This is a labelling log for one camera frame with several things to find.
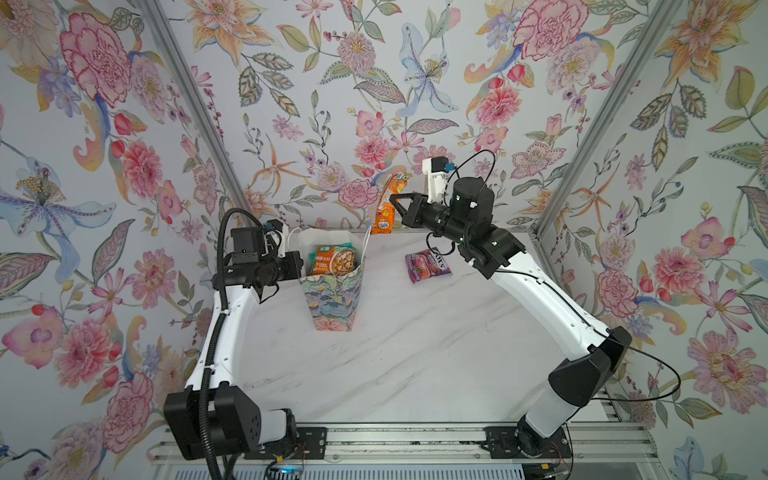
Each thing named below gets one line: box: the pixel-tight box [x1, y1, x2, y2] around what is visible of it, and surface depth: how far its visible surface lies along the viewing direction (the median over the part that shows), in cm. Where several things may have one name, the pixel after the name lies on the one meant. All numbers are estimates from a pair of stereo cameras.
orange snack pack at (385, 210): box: [371, 173, 413, 235], surface depth 67 cm
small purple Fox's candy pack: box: [405, 250, 453, 284], surface depth 109 cm
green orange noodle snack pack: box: [308, 242, 356, 276], surface depth 87 cm
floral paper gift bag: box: [298, 225, 372, 332], surface depth 87 cm
